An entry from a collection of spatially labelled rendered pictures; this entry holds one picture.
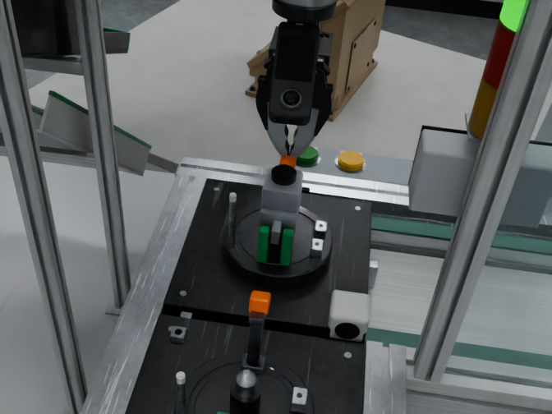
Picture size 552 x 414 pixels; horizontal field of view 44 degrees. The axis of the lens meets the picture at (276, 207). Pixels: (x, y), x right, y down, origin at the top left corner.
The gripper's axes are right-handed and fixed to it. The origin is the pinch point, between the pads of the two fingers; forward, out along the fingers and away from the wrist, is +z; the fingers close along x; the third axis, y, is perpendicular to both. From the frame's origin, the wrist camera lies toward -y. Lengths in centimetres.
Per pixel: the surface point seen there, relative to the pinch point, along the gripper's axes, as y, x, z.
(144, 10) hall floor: 257, 100, 107
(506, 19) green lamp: -19.1, -16.8, -29.3
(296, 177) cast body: -5.9, -1.6, -1.2
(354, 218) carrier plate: 1.5, -9.7, 10.3
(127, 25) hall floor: 237, 103, 107
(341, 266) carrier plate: -8.0, -8.5, 10.3
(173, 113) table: 38, 25, 21
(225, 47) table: 66, 21, 21
